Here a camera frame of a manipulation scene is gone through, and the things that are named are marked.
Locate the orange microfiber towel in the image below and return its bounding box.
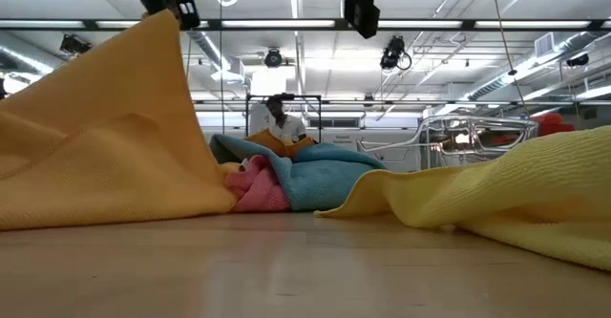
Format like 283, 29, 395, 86
245, 127, 317, 159
0, 8, 239, 232

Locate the blue microfiber towel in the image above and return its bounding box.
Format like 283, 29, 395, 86
208, 134, 389, 213

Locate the pink microfiber towel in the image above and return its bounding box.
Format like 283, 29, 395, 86
222, 154, 292, 214

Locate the black ceiling spotlight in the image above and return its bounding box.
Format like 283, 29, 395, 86
59, 33, 93, 55
565, 53, 591, 69
263, 48, 284, 69
379, 34, 412, 72

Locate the black overhead light beam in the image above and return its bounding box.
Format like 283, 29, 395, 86
0, 17, 611, 33

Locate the white board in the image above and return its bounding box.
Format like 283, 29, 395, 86
247, 101, 274, 138

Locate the person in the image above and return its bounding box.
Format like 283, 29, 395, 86
263, 95, 308, 143

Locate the clear plastic bin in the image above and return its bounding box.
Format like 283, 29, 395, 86
356, 114, 540, 172

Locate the red cart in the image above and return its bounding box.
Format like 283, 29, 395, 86
530, 112, 577, 138

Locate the black vertical cable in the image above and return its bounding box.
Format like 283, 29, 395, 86
218, 0, 225, 136

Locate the thin hanging cable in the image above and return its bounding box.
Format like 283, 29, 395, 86
490, 0, 531, 118

